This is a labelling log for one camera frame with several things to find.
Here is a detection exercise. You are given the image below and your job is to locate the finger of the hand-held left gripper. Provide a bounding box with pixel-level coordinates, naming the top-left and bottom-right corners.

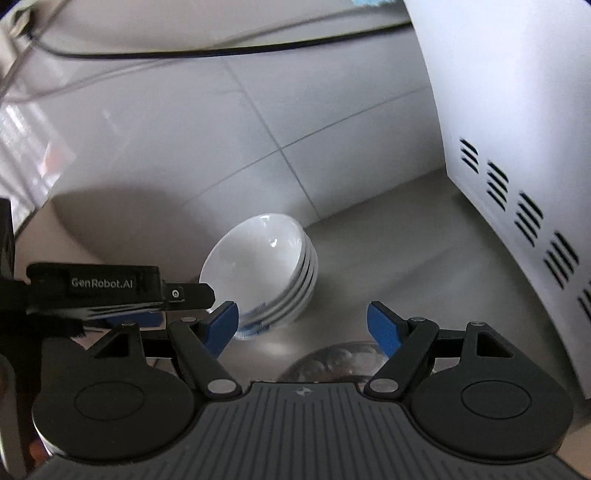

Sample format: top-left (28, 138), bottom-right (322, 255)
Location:
top-left (88, 310), bottom-right (168, 331)
top-left (164, 282), bottom-right (217, 311)

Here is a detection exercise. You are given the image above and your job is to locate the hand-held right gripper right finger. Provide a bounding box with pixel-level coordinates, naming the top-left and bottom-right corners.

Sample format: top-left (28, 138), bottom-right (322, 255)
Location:
top-left (364, 300), bottom-right (520, 400)

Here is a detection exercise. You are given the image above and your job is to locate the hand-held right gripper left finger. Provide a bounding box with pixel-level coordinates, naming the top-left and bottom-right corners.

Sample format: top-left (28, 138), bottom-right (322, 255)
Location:
top-left (81, 301), bottom-right (244, 401)

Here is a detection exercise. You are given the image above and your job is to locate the small steel plate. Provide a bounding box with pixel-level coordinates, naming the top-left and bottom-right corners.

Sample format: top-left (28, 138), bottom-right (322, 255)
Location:
top-left (279, 340), bottom-right (391, 385)

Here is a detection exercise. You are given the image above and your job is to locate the white ceramic bowl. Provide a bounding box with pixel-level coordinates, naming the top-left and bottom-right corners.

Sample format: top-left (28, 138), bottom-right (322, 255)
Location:
top-left (231, 237), bottom-right (315, 324)
top-left (233, 268), bottom-right (320, 343)
top-left (233, 251), bottom-right (319, 332)
top-left (199, 213), bottom-right (307, 315)

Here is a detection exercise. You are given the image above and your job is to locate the white microwave oven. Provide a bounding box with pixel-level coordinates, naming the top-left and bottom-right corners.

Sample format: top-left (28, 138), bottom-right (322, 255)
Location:
top-left (402, 0), bottom-right (591, 403)

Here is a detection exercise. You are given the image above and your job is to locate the grey cable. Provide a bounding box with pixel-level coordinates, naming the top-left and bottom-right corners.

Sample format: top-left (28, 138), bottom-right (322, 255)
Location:
top-left (0, 0), bottom-right (75, 100)

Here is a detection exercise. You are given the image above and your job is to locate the black cable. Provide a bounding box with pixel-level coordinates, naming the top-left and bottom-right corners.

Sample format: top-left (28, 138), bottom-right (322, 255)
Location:
top-left (25, 22), bottom-right (413, 60)

